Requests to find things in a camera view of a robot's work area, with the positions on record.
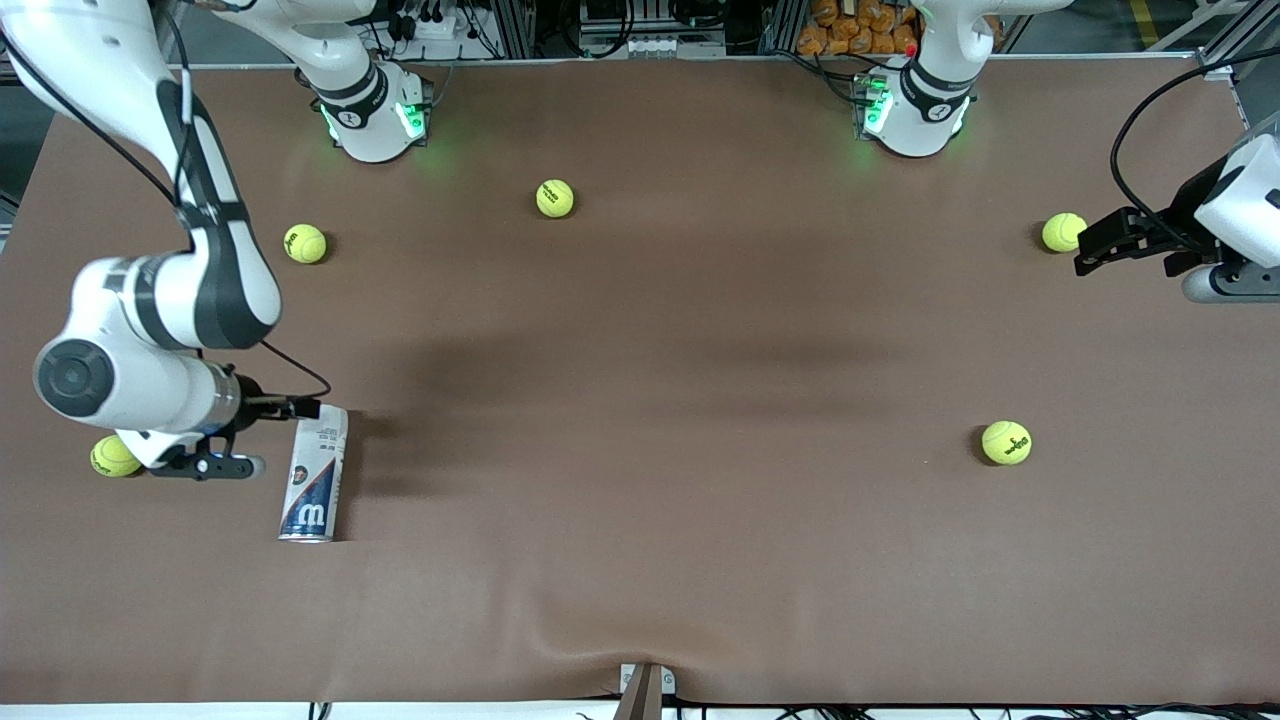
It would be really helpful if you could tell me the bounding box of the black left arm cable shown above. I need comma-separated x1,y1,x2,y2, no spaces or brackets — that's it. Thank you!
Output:
1110,45,1280,246

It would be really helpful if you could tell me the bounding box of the brown table cloth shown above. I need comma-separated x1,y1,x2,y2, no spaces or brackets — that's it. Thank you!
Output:
0,55,1280,706

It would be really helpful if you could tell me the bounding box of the white blue tennis ball can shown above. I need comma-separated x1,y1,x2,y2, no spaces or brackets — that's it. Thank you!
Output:
278,404,350,544

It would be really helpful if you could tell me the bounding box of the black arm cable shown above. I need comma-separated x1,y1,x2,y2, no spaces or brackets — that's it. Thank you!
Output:
1110,45,1280,246
0,0,333,403

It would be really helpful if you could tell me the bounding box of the pile of orange objects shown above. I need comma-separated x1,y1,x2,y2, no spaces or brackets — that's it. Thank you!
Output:
797,0,923,57

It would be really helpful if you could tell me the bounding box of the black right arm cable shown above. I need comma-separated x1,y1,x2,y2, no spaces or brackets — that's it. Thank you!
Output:
0,0,333,403

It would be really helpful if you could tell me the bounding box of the white power strip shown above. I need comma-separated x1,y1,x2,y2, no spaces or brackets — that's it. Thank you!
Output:
395,8,463,41

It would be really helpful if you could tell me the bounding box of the grey metal table clamp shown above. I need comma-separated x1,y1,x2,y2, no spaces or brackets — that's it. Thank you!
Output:
612,662,677,720

